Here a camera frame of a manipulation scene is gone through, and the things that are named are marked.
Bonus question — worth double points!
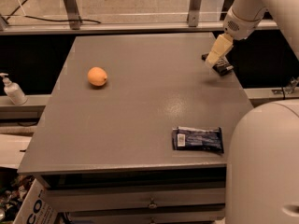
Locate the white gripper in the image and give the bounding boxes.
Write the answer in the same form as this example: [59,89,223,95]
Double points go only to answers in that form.
[205,8,261,68]

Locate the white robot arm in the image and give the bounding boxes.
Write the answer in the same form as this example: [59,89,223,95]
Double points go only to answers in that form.
[206,0,299,224]

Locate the blue blueberry rxbar wrapper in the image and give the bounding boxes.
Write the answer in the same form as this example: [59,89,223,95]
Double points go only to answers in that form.
[172,126,224,154]

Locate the orange fruit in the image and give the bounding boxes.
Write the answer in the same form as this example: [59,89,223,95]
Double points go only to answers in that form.
[87,67,107,87]

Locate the top grey drawer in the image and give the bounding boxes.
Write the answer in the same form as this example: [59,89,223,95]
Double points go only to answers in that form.
[41,186,225,212]

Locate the grey drawer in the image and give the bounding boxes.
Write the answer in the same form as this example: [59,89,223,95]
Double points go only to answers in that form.
[41,186,225,212]
[70,204,224,224]

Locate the lower grey drawer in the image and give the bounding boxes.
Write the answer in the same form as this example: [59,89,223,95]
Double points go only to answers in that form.
[70,204,224,224]

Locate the white pump dispenser bottle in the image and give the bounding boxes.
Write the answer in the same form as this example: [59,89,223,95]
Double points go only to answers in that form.
[0,73,27,105]

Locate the white cardboard box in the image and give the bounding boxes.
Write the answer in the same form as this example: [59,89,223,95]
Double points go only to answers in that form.
[13,180,57,224]

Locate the metal rail frame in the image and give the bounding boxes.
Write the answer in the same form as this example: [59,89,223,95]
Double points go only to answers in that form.
[0,19,278,36]

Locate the right metal bracket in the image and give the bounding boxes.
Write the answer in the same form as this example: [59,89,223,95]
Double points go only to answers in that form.
[187,0,202,27]

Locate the metal bracket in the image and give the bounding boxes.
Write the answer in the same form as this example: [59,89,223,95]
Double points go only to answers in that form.
[187,0,202,27]
[63,0,82,30]

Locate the left metal bracket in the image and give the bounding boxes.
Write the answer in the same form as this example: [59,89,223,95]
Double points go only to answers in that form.
[63,0,82,30]

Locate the black cable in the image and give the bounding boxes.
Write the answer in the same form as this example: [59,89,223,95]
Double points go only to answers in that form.
[5,0,102,25]

